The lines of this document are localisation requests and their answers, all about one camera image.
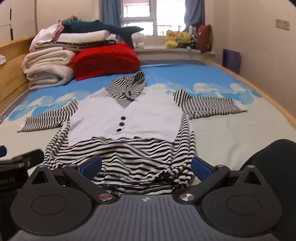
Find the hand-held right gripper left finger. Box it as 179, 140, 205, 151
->
30, 155, 114, 202

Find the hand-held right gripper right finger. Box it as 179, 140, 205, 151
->
179, 157, 264, 204

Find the striped shirt with grey vest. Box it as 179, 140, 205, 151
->
17, 71, 248, 194

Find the blue and white printed bedsheet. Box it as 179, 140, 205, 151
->
0, 58, 296, 186

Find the person's leg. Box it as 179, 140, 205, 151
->
239, 139, 296, 179

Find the cream folded fleece blanket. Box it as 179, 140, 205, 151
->
22, 46, 77, 91

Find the red knitted blanket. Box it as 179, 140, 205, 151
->
72, 42, 141, 81

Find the purple paper bag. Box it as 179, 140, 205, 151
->
222, 49, 241, 75

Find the dark patterned folded blanket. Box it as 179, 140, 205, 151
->
35, 38, 118, 51

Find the white and pink cloth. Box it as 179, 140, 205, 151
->
29, 20, 65, 52

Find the white folded blanket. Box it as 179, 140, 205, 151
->
52, 30, 116, 43

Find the yellow plush toy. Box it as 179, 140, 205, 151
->
177, 31, 193, 45
165, 30, 181, 49

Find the red cushion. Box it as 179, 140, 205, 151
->
196, 24, 213, 53

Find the white plush toy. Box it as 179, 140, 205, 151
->
133, 32, 147, 49

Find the white wardrobe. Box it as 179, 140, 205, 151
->
0, 0, 36, 44

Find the blue shark plush toy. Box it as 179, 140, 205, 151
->
61, 20, 144, 48

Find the blue curtain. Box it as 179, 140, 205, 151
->
102, 0, 124, 28
184, 0, 205, 32

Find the window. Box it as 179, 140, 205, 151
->
120, 0, 188, 37

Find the wooden bed frame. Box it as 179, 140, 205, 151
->
0, 35, 296, 130

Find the wall switch plate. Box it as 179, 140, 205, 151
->
275, 19, 290, 30

